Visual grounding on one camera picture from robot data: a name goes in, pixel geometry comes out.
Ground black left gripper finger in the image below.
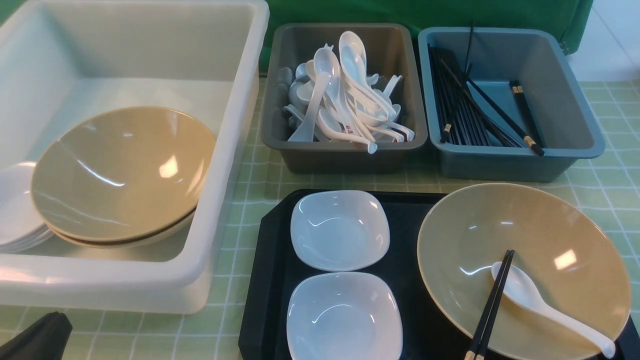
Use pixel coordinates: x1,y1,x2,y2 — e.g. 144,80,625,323
0,312,73,360

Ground white square dish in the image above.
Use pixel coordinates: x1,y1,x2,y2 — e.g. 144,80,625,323
290,190,391,272
286,271,403,360

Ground black chopstick pair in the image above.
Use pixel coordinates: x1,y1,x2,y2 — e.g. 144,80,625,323
464,249,515,360

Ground white soup spoon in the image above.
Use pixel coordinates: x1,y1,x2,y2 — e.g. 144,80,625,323
491,261,617,359

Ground tan noodle bowl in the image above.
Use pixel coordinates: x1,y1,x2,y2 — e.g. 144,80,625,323
417,183,633,340

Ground stacked white plates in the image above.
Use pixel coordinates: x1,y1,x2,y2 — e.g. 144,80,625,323
0,161,54,254

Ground stacked tan bowls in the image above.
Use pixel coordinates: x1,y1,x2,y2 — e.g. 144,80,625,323
30,106,217,249

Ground black serving tray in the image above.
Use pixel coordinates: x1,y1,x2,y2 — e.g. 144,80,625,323
238,189,639,360

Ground large white plastic tub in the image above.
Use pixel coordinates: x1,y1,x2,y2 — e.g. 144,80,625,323
0,0,269,314

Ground pile of white spoons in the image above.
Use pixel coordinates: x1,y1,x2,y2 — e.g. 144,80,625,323
278,30,416,154

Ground grey plastic spoon bin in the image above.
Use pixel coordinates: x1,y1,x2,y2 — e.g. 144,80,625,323
260,23,429,174

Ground pile of black chopsticks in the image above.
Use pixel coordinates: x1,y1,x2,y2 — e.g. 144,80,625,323
427,22,546,157

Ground blue plastic chopstick bin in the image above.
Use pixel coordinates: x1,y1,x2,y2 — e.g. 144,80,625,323
418,27,605,182

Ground green checkered tablecloth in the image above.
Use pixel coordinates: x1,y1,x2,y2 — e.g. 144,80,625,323
0,75,640,360

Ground green backdrop cloth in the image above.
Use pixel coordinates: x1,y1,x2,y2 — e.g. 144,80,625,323
259,0,594,71

